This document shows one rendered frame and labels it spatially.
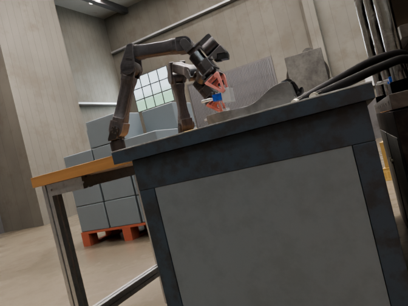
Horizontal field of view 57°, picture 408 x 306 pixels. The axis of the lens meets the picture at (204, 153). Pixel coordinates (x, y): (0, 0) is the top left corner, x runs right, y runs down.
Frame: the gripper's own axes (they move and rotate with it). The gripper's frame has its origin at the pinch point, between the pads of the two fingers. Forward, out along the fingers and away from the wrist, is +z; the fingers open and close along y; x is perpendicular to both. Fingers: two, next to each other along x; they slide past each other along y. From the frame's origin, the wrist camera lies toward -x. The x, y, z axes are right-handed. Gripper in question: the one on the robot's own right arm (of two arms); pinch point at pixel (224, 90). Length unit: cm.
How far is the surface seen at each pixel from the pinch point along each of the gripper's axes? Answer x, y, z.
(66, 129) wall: 514, 630, -406
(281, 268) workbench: 8, -50, 58
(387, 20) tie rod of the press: -61, 21, 18
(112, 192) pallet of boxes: 210, 199, -63
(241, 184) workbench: 2, -50, 35
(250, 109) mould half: -1.0, 10.2, 10.4
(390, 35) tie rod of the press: -58, 22, 24
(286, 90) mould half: -16.9, 10.2, 14.7
